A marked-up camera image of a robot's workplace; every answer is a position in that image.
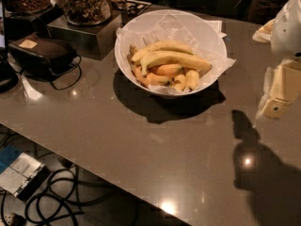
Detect orange banana lower left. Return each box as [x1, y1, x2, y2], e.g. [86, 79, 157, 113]
[127, 55, 171, 88]

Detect long yellow banana front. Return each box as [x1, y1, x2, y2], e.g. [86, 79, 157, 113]
[140, 51, 211, 76]

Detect glass jar of granola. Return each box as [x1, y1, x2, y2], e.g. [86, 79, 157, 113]
[57, 0, 112, 25]

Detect yellow banana back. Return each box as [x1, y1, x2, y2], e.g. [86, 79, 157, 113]
[131, 40, 193, 65]

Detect short yellow banana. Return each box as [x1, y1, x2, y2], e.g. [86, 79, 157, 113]
[172, 74, 186, 91]
[184, 69, 199, 91]

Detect orange banana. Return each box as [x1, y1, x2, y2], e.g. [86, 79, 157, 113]
[150, 64, 182, 77]
[127, 55, 171, 88]

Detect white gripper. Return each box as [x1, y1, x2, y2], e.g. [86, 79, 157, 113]
[252, 0, 301, 120]

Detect orange banana middle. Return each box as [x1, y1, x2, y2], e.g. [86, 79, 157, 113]
[150, 64, 182, 77]

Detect short yellow banana centre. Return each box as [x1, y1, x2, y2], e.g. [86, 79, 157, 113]
[172, 74, 186, 91]

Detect black headset device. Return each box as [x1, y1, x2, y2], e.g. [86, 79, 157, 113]
[8, 33, 77, 81]

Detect dark pedestal under nuts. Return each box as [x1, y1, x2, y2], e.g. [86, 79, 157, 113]
[5, 6, 63, 40]

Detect black cable on table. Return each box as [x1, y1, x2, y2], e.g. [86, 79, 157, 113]
[21, 54, 83, 91]

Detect short yellow banana right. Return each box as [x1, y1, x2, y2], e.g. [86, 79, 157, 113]
[184, 69, 199, 91]

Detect black floor cables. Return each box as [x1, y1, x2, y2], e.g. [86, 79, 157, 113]
[0, 132, 139, 226]

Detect white paper note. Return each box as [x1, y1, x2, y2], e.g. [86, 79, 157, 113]
[206, 20, 227, 39]

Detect dark metal pedestal block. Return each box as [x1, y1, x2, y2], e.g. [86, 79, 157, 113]
[48, 10, 122, 60]

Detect black patterned tray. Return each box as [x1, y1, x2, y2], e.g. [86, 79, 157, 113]
[124, 0, 151, 18]

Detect black stand left edge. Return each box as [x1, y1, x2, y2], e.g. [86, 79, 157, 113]
[0, 0, 19, 93]

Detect white bowl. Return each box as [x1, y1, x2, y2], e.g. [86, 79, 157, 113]
[115, 9, 232, 98]

